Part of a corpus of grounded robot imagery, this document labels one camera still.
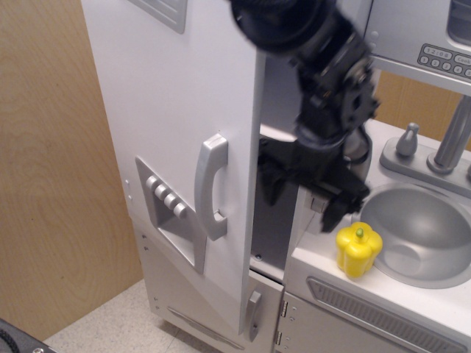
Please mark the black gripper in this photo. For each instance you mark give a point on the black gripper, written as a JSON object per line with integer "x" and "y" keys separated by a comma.
{"x": 281, "y": 162}

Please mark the silver fridge door handle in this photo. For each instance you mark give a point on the silver fridge door handle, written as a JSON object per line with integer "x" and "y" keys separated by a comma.
{"x": 213, "y": 156}

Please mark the white toy fridge door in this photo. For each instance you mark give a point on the white toy fridge door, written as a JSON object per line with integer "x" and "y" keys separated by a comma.
{"x": 171, "y": 77}

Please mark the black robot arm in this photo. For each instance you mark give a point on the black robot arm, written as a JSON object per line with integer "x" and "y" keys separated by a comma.
{"x": 332, "y": 61}

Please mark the grey toy telephone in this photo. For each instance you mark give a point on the grey toy telephone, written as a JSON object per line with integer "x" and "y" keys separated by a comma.
{"x": 347, "y": 173}

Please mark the yellow toy bell pepper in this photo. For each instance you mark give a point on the yellow toy bell pepper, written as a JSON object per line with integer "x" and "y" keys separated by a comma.
{"x": 357, "y": 248}

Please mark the white toy kitchen cabinet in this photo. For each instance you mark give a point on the white toy kitchen cabinet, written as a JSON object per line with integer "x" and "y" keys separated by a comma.
{"x": 288, "y": 245}

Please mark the silver ice dispenser panel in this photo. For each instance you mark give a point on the silver ice dispenser panel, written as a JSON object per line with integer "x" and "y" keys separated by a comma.
{"x": 172, "y": 217}

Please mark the silver toy sink basin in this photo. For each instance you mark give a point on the silver toy sink basin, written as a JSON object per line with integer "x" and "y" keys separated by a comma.
{"x": 426, "y": 235}

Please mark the silver toy faucet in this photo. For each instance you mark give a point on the silver toy faucet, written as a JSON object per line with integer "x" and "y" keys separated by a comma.
{"x": 442, "y": 167}

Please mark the silver oven vent panel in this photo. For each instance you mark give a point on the silver oven vent panel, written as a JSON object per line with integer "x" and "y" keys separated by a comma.
{"x": 392, "y": 326}

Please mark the white lower freezer door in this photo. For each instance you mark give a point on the white lower freezer door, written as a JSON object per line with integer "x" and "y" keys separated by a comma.
{"x": 175, "y": 299}

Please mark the toy microwave with keypad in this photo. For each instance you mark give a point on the toy microwave with keypad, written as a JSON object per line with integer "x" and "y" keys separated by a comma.
{"x": 428, "y": 41}

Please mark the black case corner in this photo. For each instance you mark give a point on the black case corner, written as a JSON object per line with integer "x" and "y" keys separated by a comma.
{"x": 14, "y": 339}

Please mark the silver freezer door handle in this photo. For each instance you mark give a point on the silver freezer door handle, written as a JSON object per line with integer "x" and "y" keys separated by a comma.
{"x": 250, "y": 324}

